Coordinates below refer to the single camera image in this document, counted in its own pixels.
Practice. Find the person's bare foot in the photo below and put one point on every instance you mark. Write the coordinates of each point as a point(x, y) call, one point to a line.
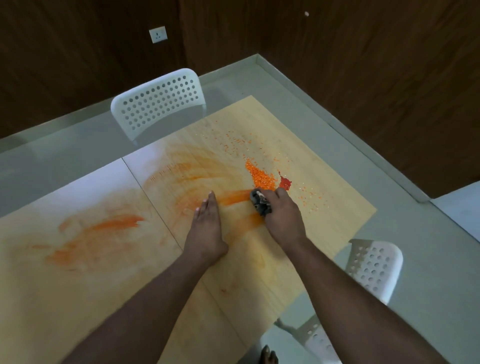
point(269, 356)

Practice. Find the red sauce blob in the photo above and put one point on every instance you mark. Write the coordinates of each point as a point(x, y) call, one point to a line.
point(285, 183)

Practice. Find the person's right hand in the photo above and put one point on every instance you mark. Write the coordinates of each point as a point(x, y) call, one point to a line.
point(285, 221)

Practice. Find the white perforated plastic chair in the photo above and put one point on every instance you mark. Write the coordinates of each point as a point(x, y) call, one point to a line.
point(375, 266)
point(159, 101)

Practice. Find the pile of orange lentils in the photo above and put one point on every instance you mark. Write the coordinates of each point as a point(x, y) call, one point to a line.
point(260, 178)

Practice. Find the person's left fingers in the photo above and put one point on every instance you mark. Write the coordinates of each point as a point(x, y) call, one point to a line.
point(208, 212)

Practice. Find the white flat panel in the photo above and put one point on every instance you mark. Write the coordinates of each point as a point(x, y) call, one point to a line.
point(459, 212)

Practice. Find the scattered orange lentils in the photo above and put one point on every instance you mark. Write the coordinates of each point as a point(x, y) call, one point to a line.
point(240, 144)

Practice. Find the person's left forearm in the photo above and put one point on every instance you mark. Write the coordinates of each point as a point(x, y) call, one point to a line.
point(150, 311)

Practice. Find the person's left hand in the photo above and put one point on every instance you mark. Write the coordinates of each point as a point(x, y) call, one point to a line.
point(205, 236)

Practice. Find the grey cleaning cloth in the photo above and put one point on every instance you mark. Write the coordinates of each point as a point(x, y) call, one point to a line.
point(259, 204)

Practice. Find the person's right forearm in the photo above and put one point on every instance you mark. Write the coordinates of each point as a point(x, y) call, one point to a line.
point(348, 303)

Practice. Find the white wall socket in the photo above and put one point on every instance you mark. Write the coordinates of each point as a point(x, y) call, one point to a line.
point(158, 35)

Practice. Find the person's right fingers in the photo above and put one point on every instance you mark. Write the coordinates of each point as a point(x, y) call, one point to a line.
point(278, 197)

